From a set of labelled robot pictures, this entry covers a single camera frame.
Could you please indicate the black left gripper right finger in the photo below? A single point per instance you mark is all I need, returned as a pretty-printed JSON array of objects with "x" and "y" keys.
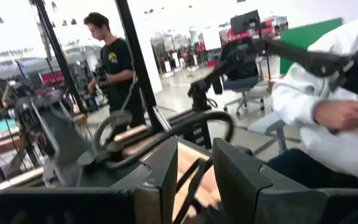
[{"x": 291, "y": 205}]

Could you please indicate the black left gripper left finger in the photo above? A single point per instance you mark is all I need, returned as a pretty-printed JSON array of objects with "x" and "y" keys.
[{"x": 73, "y": 208}]

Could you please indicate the office chair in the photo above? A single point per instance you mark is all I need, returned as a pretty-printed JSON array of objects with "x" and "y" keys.
[{"x": 241, "y": 84}]

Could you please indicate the person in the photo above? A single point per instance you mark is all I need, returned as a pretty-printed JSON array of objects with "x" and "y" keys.
[
  {"x": 117, "y": 62},
  {"x": 337, "y": 149}
]

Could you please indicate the grey stool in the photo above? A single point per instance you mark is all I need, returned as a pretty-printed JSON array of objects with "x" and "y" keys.
[{"x": 266, "y": 124}]

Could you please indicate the person's hand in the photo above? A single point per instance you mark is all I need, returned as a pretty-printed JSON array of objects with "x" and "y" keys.
[{"x": 337, "y": 115}]

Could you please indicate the black drawer unit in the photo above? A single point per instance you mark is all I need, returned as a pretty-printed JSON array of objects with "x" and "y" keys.
[{"x": 202, "y": 137}]

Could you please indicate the green board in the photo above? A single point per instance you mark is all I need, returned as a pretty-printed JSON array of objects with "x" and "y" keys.
[{"x": 303, "y": 37}]

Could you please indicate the black monitor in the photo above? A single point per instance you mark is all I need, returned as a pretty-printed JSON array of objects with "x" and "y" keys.
[{"x": 244, "y": 21}]

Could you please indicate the silver frame bracket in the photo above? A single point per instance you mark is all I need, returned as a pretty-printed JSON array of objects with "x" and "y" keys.
[{"x": 162, "y": 118}]

